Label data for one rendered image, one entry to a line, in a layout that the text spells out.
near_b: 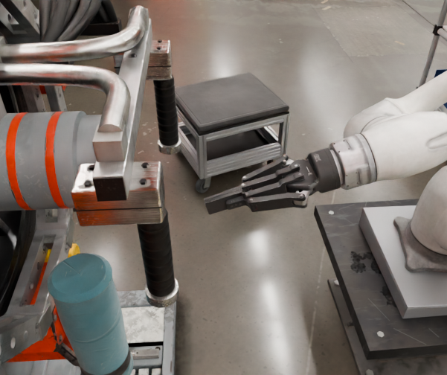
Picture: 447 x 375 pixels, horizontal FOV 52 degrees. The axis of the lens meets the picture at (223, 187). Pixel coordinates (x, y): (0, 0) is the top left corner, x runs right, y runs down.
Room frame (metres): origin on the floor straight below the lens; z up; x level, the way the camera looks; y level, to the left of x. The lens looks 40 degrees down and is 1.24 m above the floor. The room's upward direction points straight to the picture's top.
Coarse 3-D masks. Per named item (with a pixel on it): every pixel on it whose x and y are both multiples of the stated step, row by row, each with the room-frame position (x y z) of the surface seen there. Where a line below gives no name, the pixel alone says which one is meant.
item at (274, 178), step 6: (288, 168) 0.65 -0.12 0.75; (294, 168) 0.64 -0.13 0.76; (276, 174) 0.64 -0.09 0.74; (282, 174) 0.64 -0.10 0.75; (252, 180) 0.64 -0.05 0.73; (258, 180) 0.64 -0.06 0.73; (264, 180) 0.64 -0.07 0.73; (270, 180) 0.64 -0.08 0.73; (276, 180) 0.64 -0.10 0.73; (240, 186) 0.63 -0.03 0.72; (246, 186) 0.63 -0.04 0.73; (252, 186) 0.63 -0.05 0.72; (258, 186) 0.63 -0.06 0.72; (264, 186) 0.63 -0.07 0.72
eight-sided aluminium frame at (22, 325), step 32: (0, 0) 0.67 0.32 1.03; (32, 32) 0.75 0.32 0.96; (32, 96) 0.76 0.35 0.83; (64, 224) 0.63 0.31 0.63; (32, 256) 0.56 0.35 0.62; (64, 256) 0.58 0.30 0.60; (32, 288) 0.51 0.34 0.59; (0, 320) 0.40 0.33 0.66; (32, 320) 0.40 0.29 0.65; (0, 352) 0.31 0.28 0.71
